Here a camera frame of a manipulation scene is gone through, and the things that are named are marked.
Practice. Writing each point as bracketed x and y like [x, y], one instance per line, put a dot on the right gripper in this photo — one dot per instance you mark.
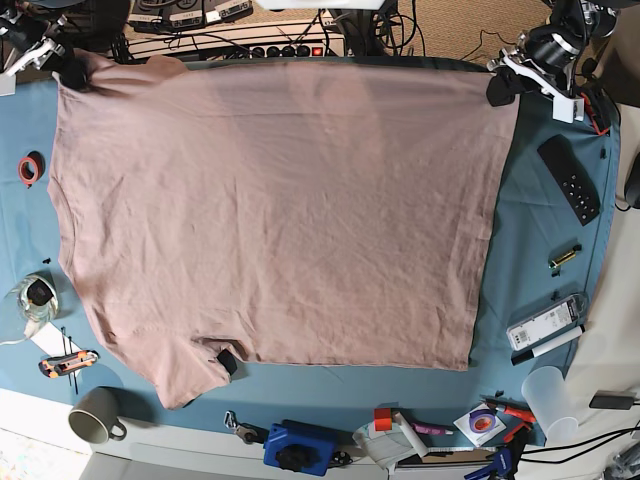
[38, 43]

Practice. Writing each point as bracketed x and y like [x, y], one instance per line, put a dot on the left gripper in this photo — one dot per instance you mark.
[540, 62]

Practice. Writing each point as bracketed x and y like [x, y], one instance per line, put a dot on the pink T-shirt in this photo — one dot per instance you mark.
[298, 213]

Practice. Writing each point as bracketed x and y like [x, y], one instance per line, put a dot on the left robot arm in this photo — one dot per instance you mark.
[584, 20]

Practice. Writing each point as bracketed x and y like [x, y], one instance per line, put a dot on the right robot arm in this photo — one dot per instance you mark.
[8, 82]

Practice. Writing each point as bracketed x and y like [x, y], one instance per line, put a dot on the orange black clamp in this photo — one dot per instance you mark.
[595, 108]

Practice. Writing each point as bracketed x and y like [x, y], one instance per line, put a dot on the red tape roll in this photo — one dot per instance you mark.
[31, 168]

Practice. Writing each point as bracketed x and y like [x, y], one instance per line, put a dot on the black remote control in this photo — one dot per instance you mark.
[571, 177]

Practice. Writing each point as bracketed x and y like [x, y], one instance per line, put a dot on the teal table cloth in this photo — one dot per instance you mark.
[533, 224]

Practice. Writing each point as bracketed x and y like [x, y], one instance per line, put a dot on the small battery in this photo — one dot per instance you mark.
[560, 259]

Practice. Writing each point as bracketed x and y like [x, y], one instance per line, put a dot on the white power strip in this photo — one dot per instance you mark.
[295, 39]

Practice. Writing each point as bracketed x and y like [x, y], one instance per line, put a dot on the clear plastic case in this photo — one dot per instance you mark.
[547, 322]

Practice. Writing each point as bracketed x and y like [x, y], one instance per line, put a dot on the white marker pen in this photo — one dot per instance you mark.
[548, 346]

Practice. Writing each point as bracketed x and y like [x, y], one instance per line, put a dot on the orange utility knife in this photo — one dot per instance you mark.
[55, 367]

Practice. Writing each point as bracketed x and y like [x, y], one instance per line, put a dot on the translucent plastic cup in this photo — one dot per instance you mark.
[547, 396]

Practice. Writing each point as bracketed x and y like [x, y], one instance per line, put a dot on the grey ceramic mug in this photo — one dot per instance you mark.
[94, 419]

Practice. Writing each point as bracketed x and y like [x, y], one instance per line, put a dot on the red plastic block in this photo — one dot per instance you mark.
[383, 419]

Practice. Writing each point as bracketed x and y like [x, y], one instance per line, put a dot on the white paper roll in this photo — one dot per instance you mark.
[411, 436]

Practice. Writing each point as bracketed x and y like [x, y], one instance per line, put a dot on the silver carabiner keyring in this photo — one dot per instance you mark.
[247, 433]

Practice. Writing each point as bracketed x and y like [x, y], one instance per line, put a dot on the blue plastic device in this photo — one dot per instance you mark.
[299, 448]

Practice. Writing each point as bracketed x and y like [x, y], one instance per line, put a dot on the red handled tool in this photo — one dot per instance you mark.
[511, 409]

